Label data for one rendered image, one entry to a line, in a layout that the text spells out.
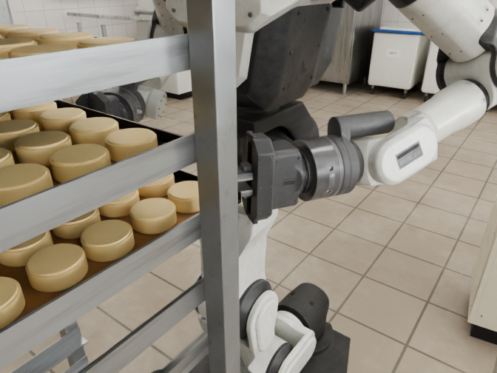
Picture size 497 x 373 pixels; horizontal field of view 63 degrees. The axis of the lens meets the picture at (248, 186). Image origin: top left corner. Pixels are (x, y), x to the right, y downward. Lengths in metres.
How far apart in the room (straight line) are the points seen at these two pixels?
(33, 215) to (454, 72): 0.66
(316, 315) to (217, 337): 0.88
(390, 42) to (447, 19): 4.52
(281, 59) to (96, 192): 0.44
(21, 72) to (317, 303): 1.23
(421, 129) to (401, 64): 4.60
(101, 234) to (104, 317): 1.51
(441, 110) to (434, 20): 0.13
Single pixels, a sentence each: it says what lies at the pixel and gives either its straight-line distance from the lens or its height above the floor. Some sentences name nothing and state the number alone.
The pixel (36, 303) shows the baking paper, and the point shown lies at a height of 1.04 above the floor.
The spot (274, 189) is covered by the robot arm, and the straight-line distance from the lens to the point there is 0.54.
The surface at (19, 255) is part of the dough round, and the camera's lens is 0.44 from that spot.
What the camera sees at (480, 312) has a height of 0.15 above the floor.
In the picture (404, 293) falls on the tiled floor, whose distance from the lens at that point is 2.06.
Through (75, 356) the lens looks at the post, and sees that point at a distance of 1.05.
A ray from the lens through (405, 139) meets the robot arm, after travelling 0.60.
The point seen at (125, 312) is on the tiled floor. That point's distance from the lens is 1.92.
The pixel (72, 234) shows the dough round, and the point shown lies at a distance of 0.47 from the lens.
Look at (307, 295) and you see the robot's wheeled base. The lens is 1.40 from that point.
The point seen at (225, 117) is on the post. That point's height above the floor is 1.18.
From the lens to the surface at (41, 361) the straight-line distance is 0.99.
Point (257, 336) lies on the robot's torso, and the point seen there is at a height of 0.57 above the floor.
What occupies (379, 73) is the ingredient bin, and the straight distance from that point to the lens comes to 5.30.
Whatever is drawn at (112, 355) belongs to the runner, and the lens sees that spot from 0.44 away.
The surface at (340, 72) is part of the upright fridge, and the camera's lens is 5.21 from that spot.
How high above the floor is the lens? 1.29
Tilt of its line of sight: 27 degrees down
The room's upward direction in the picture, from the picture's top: straight up
